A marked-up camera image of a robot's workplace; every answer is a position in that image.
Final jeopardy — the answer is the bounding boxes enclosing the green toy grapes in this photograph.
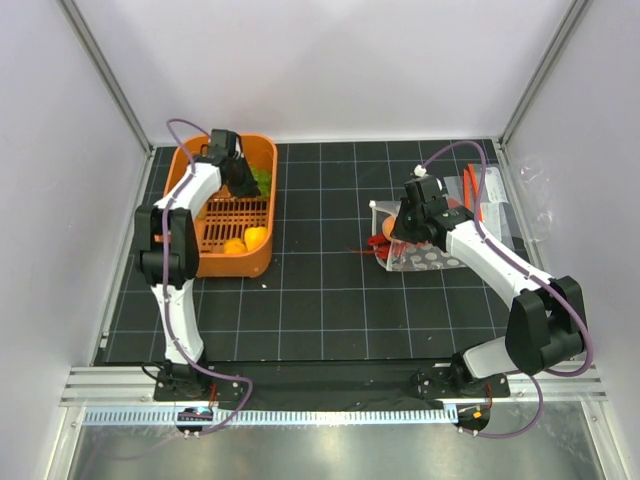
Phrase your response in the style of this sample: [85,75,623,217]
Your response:
[251,167,272,198]

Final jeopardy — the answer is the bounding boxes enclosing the clear dotted zip bag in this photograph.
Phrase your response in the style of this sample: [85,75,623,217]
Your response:
[368,200,465,273]

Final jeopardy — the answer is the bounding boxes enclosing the red toy lobster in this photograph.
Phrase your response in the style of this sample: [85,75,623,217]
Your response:
[347,233,400,260]

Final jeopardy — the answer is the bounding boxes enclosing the orange plastic basket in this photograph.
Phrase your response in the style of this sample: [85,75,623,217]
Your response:
[193,133,278,278]

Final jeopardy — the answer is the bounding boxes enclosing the peach toy fruit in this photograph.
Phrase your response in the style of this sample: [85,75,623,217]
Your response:
[382,216,396,239]

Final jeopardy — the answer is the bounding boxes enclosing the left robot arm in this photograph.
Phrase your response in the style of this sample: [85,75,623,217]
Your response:
[133,129,259,401]

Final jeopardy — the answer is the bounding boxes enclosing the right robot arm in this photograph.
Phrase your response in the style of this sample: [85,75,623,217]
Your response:
[392,175,593,396]

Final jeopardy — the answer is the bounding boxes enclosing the spare zip bags orange zippers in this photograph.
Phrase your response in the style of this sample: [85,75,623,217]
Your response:
[443,163,514,250]

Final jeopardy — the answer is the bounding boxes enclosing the yellow toy lemon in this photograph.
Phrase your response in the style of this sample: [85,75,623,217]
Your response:
[243,226,269,252]

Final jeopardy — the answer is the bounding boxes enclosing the orange toy mango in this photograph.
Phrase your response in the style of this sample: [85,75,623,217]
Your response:
[223,238,247,255]

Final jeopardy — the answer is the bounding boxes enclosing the black grid mat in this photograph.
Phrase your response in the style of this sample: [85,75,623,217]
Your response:
[91,139,574,364]

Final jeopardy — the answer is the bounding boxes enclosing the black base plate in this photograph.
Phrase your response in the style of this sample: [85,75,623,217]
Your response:
[143,359,510,412]

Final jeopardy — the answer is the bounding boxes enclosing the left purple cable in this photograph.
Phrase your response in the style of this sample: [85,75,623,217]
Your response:
[160,118,254,439]

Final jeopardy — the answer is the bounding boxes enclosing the slotted cable duct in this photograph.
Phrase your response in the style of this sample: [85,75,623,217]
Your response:
[83,404,458,428]

